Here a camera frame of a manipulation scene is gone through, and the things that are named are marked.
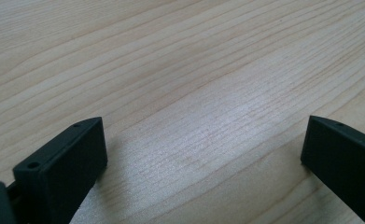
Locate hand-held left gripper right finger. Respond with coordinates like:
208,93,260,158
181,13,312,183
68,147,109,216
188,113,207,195
300,115,365,224

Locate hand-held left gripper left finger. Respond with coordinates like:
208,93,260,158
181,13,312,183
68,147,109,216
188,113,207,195
12,116,109,224

